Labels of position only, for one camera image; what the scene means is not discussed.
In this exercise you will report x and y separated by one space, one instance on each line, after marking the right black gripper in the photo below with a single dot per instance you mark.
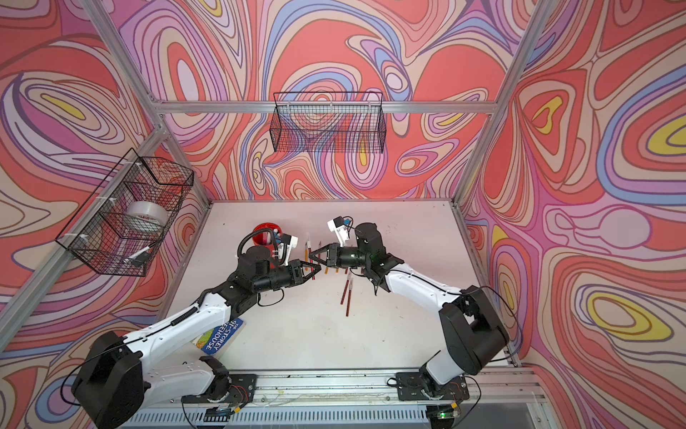
333 251

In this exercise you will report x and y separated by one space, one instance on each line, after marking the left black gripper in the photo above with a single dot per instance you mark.
296 273

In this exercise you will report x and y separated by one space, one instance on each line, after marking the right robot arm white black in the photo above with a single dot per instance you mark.
472 328

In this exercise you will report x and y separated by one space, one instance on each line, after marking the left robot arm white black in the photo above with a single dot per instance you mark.
120 375

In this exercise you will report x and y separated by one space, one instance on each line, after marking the red pen cup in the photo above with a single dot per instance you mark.
265 233

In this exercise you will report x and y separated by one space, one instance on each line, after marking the treehouse storey book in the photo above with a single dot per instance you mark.
212 341

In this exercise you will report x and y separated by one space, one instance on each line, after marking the white tape roll in basket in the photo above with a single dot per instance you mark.
146 217

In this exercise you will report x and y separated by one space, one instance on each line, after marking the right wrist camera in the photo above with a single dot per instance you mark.
341 226

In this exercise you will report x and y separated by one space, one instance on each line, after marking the black wire basket back wall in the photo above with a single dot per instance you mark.
351 122

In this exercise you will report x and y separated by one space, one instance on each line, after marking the black wire basket wall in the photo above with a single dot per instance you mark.
124 228
351 122

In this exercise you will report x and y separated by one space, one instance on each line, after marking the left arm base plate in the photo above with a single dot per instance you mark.
233 390

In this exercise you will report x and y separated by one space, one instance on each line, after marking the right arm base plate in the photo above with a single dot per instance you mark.
414 386

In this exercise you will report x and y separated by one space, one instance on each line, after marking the black wire basket left wall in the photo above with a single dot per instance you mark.
124 228

